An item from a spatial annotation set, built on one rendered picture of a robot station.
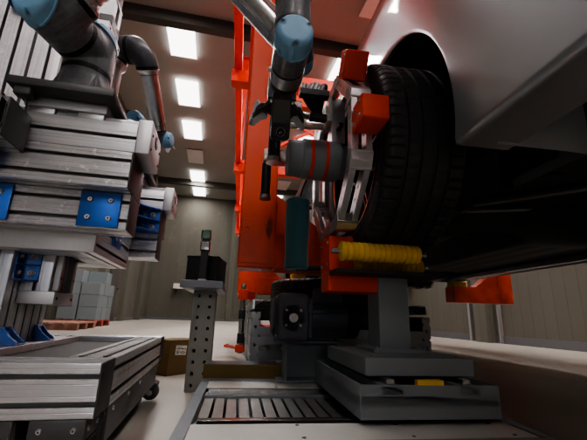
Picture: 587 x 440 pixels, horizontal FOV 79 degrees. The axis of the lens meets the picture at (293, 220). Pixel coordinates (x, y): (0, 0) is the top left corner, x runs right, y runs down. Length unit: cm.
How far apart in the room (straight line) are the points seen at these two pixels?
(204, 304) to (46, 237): 83
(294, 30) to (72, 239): 72
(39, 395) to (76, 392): 6
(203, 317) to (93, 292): 686
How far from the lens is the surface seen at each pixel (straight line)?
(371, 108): 98
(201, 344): 171
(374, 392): 96
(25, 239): 109
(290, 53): 77
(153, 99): 180
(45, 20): 105
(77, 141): 99
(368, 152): 102
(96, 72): 110
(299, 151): 120
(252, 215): 163
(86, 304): 851
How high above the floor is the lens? 32
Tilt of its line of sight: 15 degrees up
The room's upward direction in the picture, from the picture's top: 2 degrees clockwise
